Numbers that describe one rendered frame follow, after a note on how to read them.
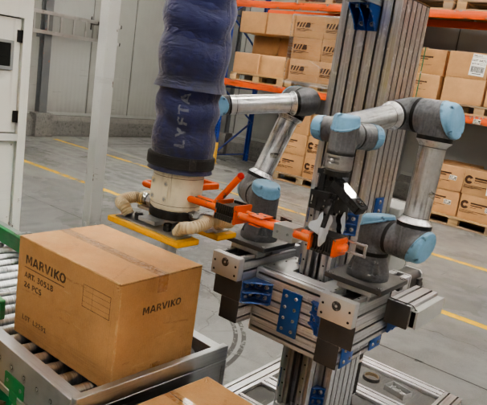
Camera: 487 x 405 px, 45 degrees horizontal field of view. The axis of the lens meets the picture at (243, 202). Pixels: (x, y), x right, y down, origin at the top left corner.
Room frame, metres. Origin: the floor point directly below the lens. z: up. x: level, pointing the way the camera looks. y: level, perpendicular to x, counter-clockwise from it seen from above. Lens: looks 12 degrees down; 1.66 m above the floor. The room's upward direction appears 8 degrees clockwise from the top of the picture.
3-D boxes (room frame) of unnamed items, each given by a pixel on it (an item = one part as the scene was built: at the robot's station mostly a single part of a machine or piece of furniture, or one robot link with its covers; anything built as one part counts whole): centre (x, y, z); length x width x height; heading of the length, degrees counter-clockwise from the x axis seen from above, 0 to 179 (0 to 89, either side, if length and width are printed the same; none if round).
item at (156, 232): (1.86, 0.29, 1.15); 0.34 x 0.10 x 0.05; 53
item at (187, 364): (1.92, 0.21, 0.58); 0.70 x 0.03 x 0.06; 140
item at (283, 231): (1.65, -0.14, 1.24); 0.07 x 0.07 x 0.04; 53
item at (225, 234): (2.01, 0.17, 1.15); 0.34 x 0.10 x 0.05; 53
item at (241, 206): (1.78, 0.03, 1.25); 0.10 x 0.08 x 0.06; 143
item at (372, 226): (2.00, -0.48, 1.20); 0.13 x 0.12 x 0.14; 45
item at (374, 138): (1.67, -0.30, 1.55); 0.11 x 0.11 x 0.08; 45
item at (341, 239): (1.57, -0.25, 1.25); 0.08 x 0.07 x 0.05; 53
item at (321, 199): (1.59, -0.24, 1.39); 0.09 x 0.08 x 0.12; 52
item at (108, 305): (2.14, 0.48, 0.75); 0.60 x 0.40 x 0.40; 54
